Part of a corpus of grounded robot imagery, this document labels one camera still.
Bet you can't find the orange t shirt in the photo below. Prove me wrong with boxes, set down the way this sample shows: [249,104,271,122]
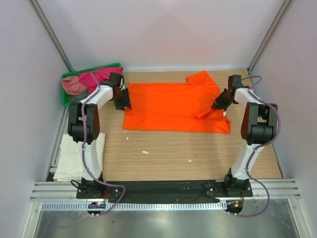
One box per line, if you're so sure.
[123,70,231,134]

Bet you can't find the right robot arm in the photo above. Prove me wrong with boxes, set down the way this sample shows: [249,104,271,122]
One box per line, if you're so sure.
[212,75,281,196]

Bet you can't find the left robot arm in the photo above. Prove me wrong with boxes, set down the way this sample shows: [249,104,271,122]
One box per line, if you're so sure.
[68,70,132,198]

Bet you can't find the magenta t shirt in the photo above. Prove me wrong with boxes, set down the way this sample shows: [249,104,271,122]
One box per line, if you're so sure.
[78,67,123,94]

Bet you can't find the grey t shirt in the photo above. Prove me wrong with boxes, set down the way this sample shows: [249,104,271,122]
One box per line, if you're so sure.
[68,90,90,103]

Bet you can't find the dusty pink t shirt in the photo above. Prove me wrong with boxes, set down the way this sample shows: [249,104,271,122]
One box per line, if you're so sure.
[61,76,88,96]

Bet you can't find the green plastic bin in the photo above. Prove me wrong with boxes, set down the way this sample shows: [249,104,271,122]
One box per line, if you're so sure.
[61,62,121,107]

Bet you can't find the folded white t shirt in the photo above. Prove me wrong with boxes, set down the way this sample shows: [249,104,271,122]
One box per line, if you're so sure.
[53,132,106,182]

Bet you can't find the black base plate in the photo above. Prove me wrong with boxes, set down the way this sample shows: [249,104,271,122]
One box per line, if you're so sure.
[76,179,253,204]

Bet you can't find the right aluminium corner post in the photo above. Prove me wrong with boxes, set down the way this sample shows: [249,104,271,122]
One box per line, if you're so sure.
[247,0,293,74]

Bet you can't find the aluminium corner post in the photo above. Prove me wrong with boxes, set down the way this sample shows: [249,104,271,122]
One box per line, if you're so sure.
[247,0,293,74]
[29,0,74,72]

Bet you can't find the white slotted cable duct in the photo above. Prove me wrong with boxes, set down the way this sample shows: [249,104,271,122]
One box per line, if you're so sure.
[41,201,227,212]

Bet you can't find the aluminium front rail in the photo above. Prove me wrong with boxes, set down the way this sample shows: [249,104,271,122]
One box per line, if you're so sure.
[30,179,301,201]

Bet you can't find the left aluminium corner post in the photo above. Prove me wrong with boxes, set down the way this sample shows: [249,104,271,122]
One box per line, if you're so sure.
[29,0,74,72]

